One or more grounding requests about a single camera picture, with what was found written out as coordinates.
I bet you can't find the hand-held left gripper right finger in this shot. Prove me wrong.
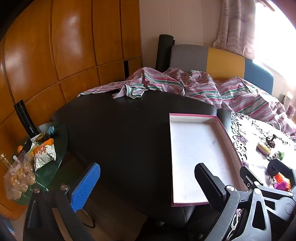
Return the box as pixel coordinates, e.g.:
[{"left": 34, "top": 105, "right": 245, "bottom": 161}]
[{"left": 194, "top": 163, "right": 274, "bottom": 241}]

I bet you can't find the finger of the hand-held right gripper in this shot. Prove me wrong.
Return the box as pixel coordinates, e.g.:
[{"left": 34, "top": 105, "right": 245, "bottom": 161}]
[
  {"left": 274, "top": 160, "right": 296, "bottom": 187},
  {"left": 239, "top": 165, "right": 296, "bottom": 204}
]

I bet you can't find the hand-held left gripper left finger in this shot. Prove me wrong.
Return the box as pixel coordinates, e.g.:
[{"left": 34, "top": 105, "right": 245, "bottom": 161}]
[{"left": 23, "top": 162, "right": 101, "bottom": 241}]

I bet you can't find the magenta pig toy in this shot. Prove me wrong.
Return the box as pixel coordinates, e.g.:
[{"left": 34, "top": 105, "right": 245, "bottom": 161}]
[{"left": 274, "top": 181, "right": 291, "bottom": 192}]

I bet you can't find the pink-edged white tray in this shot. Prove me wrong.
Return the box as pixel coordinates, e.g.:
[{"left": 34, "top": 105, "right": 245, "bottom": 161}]
[{"left": 169, "top": 113, "right": 249, "bottom": 207}]

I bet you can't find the yellow oval soap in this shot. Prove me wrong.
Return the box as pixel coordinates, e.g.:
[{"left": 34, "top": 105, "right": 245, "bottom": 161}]
[{"left": 257, "top": 142, "right": 271, "bottom": 155}]

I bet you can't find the brown fluted mould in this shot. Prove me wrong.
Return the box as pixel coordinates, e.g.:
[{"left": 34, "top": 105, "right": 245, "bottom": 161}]
[{"left": 265, "top": 134, "right": 277, "bottom": 149}]

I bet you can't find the embroidered white tablecloth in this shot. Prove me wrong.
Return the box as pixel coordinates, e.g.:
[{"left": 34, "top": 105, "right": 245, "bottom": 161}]
[{"left": 222, "top": 111, "right": 296, "bottom": 241}]

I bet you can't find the round green glass table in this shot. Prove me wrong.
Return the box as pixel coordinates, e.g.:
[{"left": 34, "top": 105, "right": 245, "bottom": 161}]
[{"left": 11, "top": 123, "right": 68, "bottom": 205}]

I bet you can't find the orange white snack bag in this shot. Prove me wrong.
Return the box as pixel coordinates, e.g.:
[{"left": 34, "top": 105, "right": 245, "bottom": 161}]
[{"left": 30, "top": 138, "right": 57, "bottom": 171}]

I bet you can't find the black leather bench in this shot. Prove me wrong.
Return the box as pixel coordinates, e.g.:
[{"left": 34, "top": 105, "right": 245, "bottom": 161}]
[
  {"left": 50, "top": 91, "right": 219, "bottom": 229},
  {"left": 217, "top": 108, "right": 233, "bottom": 139}
]

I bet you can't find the clear bag of nuts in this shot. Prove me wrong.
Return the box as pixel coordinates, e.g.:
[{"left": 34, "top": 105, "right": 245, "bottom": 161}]
[{"left": 3, "top": 151, "right": 37, "bottom": 201}]

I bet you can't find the gold-capped bottle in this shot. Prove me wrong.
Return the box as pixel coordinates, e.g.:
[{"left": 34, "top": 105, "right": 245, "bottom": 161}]
[{"left": 0, "top": 153, "right": 13, "bottom": 168}]

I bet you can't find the black cylinder tube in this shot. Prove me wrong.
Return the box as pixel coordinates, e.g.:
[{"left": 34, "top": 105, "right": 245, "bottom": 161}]
[{"left": 14, "top": 98, "right": 39, "bottom": 139}]

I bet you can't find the pink green striped bed sheet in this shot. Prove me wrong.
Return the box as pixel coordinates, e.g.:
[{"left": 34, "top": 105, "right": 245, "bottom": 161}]
[{"left": 77, "top": 67, "right": 296, "bottom": 136}]

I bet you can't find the grey yellow blue headboard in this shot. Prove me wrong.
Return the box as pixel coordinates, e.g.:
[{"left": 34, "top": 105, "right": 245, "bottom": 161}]
[{"left": 169, "top": 44, "right": 274, "bottom": 95}]

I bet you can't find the black rolled mat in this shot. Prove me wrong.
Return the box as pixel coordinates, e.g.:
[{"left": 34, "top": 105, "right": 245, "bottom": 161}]
[{"left": 155, "top": 34, "right": 176, "bottom": 71}]

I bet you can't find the wooden wardrobe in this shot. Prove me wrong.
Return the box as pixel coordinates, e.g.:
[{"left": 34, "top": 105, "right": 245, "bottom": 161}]
[{"left": 0, "top": 0, "right": 142, "bottom": 220}]

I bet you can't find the pale floral curtain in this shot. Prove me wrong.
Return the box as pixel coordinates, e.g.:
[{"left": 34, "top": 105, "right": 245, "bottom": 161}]
[{"left": 213, "top": 0, "right": 257, "bottom": 59}]

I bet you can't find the black cable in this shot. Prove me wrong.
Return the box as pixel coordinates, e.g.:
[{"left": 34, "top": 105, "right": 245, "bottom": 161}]
[{"left": 80, "top": 209, "right": 96, "bottom": 229}]

